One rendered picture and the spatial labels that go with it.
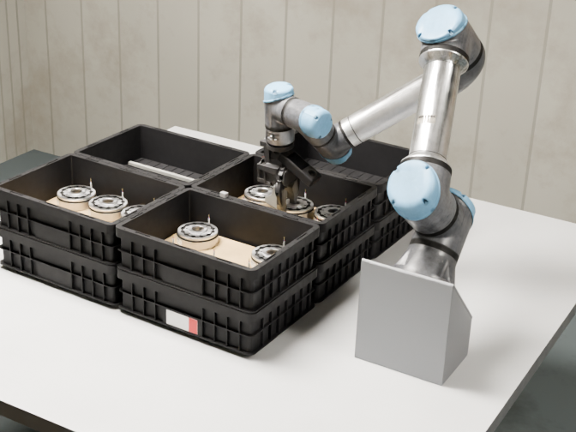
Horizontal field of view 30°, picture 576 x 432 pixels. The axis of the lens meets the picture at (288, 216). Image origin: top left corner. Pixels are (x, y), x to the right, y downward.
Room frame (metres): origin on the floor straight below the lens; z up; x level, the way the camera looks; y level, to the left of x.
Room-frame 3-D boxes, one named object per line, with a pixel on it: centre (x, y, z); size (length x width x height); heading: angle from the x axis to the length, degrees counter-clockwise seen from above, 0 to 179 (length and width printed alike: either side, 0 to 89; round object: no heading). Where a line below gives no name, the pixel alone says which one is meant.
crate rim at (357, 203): (2.57, 0.01, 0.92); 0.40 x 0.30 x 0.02; 59
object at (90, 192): (2.63, 0.57, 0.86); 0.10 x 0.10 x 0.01
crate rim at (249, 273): (2.31, 0.16, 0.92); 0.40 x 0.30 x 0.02; 59
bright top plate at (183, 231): (2.43, 0.22, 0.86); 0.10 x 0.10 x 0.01
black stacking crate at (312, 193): (2.57, 0.01, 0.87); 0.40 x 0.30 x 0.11; 59
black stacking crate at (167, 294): (2.31, 0.16, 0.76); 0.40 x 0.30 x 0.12; 59
